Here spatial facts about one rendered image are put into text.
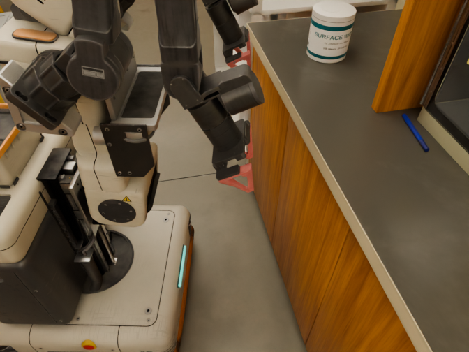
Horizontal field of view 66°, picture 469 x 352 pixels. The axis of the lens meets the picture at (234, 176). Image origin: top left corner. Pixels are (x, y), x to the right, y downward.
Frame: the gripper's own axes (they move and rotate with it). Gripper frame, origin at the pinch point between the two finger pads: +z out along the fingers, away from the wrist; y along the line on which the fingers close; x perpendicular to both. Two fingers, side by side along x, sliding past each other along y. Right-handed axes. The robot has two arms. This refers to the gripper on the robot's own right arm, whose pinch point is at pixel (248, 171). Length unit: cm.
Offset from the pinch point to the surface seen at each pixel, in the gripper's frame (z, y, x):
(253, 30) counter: 6, 79, 0
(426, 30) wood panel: 4, 30, -44
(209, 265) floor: 82, 37, 59
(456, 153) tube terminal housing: 25.2, 10.7, -41.3
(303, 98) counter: 12.3, 35.1, -11.7
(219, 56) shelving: 66, 208, 55
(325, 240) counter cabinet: 37.6, 4.6, -5.5
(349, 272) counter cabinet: 34.6, -7.8, -10.3
